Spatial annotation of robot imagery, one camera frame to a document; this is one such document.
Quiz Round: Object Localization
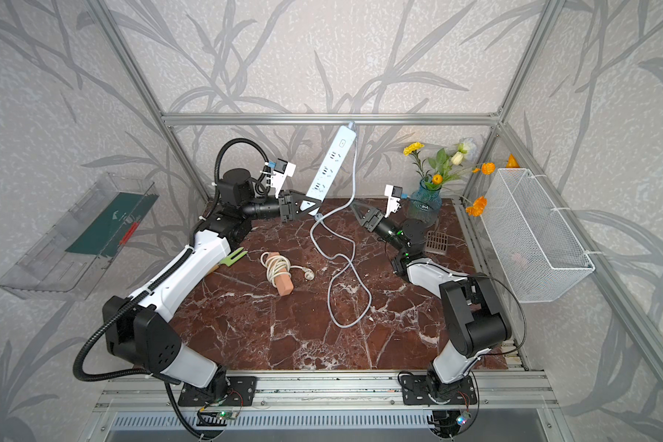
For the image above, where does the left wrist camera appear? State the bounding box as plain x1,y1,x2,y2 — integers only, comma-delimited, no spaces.
265,158,297,197

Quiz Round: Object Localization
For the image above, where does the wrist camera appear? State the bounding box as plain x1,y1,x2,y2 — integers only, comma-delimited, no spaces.
384,184,403,217
265,158,297,197

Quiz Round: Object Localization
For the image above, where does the brown slotted plastic scoop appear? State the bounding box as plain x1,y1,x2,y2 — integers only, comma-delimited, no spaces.
425,231,450,255

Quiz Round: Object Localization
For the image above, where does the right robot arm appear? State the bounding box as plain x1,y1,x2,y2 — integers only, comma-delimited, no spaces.
351,203,512,404

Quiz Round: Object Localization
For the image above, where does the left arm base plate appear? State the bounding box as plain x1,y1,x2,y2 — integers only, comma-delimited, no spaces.
177,376,258,407

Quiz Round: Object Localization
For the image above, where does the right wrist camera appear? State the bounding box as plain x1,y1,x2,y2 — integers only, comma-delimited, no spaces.
384,184,403,217

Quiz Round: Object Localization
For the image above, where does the green plastic fork toy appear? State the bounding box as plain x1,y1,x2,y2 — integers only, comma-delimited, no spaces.
218,247,248,267

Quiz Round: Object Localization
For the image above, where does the aluminium front rail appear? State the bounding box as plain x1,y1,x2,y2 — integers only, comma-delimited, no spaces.
94,370,559,413

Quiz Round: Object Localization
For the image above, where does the green book in tray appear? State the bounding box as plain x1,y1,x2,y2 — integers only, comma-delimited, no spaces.
66,193,158,258

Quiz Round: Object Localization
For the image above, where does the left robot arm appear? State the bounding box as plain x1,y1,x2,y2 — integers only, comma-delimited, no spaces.
73,159,322,401

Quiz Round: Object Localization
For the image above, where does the blue glass vase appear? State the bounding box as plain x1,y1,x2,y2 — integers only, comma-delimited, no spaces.
407,180,442,228

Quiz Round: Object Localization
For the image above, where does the white wire mesh basket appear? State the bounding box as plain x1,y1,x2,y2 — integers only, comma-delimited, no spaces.
481,169,595,304

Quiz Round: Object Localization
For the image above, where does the clear plastic wall tray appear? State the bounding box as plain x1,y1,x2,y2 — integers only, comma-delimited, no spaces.
0,172,159,301

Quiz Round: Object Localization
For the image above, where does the grey white power strip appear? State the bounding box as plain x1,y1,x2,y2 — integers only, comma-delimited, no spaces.
306,125,357,201

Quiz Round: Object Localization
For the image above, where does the artificial flower bouquet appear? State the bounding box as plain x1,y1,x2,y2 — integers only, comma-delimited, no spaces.
403,137,498,193

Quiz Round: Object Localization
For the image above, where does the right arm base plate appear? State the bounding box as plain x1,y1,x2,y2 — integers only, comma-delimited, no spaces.
396,370,479,408

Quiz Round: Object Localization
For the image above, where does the pink power strip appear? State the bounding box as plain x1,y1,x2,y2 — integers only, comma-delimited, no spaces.
262,252,294,297

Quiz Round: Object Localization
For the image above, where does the aluminium frame back bar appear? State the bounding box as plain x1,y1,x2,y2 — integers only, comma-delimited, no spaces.
162,113,499,126

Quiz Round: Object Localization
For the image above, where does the grey cord of white strip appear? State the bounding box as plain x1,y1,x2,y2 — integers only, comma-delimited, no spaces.
308,129,374,330

